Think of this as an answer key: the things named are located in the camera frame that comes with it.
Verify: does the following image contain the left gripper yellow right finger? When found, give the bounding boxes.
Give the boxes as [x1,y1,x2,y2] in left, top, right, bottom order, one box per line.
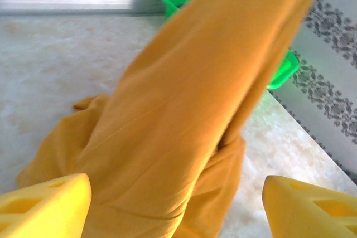
[263,175,357,238]

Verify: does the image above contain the aluminium frame bar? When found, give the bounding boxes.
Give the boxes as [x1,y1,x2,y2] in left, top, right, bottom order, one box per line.
[0,0,165,18]

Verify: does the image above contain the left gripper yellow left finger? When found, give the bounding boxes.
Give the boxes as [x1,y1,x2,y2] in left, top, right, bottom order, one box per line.
[0,173,93,238]

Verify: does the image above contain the yellow t-shirt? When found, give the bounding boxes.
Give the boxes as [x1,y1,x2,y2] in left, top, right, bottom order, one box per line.
[16,0,331,238]

